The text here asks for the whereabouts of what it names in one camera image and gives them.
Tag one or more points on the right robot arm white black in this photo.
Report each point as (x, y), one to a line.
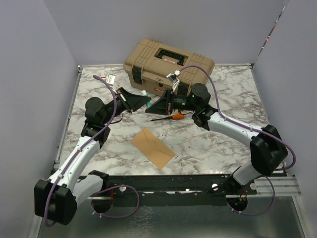
(267, 151)

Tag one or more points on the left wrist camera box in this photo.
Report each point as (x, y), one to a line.
(110, 79)

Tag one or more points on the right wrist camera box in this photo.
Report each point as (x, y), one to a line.
(173, 78)

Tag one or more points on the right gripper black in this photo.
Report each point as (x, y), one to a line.
(163, 107)

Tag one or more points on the brown paper envelope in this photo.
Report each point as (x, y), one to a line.
(153, 148)

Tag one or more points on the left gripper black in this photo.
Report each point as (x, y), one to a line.
(132, 101)

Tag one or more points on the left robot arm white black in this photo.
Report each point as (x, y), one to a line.
(57, 198)

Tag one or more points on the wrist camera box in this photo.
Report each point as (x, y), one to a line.
(173, 78)
(110, 79)

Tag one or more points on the tan plastic toolbox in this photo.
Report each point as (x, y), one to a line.
(151, 61)

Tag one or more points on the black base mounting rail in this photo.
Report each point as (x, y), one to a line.
(169, 190)

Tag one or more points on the orange handled screwdriver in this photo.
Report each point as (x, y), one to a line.
(172, 117)

